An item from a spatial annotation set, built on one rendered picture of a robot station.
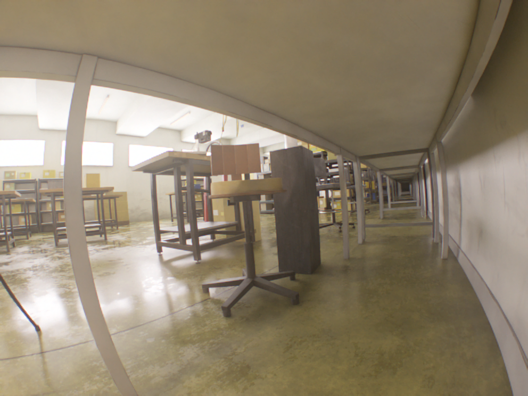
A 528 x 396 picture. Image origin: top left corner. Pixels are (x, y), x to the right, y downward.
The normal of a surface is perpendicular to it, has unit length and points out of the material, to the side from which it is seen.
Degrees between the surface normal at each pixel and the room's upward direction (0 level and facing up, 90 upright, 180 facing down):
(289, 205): 90
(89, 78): 90
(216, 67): 180
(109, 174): 90
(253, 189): 90
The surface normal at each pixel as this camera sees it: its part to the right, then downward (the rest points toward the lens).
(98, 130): 0.80, -0.07
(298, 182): -0.50, 0.04
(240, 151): 0.14, -0.02
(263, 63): 0.08, 1.00
